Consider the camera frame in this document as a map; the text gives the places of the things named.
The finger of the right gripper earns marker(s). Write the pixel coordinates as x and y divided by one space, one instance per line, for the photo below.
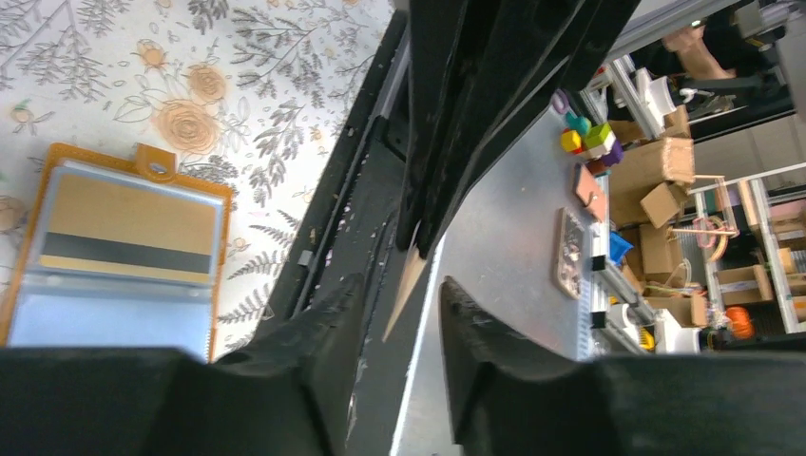
510 58
435 28

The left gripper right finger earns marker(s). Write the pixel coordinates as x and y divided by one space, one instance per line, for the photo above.
508 395

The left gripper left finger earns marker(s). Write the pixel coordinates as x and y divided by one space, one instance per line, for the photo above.
189 403

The orange card holder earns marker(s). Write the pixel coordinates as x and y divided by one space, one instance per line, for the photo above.
62 308

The colourful toy blocks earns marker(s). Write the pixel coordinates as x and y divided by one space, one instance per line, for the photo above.
595 144

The pink board on table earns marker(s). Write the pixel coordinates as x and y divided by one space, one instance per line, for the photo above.
589 192

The cardboard boxes pile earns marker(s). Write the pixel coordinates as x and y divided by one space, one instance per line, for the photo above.
648 189

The white shelf rack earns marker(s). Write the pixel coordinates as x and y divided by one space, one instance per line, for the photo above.
752 243

